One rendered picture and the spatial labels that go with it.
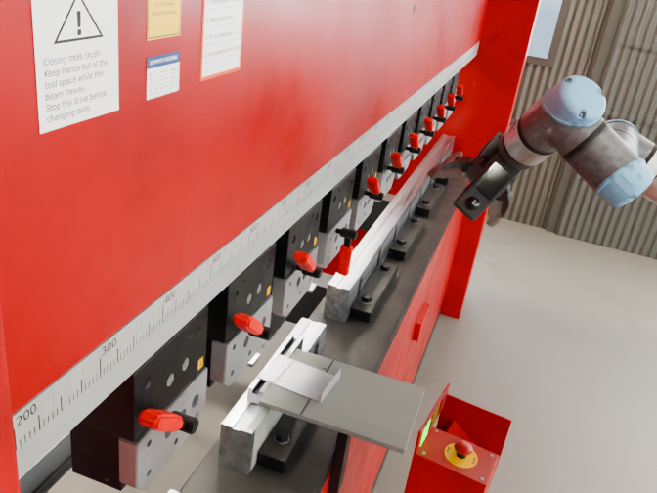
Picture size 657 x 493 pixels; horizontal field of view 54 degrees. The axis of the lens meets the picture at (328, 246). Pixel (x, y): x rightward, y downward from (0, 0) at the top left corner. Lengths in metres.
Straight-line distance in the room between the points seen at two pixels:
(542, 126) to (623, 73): 3.76
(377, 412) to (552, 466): 1.69
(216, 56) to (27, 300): 0.30
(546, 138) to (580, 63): 3.79
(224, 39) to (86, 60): 0.21
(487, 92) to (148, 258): 2.64
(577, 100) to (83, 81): 0.67
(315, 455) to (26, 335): 0.83
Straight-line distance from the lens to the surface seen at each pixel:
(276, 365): 1.25
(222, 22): 0.66
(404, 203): 2.19
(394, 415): 1.19
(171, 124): 0.60
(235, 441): 1.18
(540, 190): 4.97
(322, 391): 1.20
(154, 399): 0.72
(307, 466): 1.25
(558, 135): 0.99
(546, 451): 2.87
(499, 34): 3.11
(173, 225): 0.65
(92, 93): 0.50
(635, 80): 4.75
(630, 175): 1.00
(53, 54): 0.47
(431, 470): 1.47
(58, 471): 1.20
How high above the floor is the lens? 1.74
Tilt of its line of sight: 25 degrees down
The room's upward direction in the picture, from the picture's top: 8 degrees clockwise
